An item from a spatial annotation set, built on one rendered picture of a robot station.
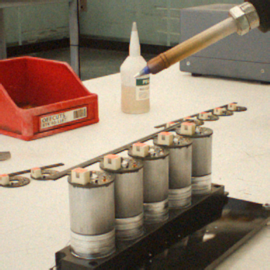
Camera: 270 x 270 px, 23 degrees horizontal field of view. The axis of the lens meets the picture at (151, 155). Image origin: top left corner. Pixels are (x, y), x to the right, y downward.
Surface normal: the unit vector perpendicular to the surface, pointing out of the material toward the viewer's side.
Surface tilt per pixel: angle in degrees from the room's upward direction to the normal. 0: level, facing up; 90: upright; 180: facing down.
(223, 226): 0
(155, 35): 90
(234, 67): 90
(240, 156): 0
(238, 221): 0
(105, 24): 90
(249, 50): 90
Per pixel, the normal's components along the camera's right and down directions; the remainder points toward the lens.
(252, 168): 0.00, -0.96
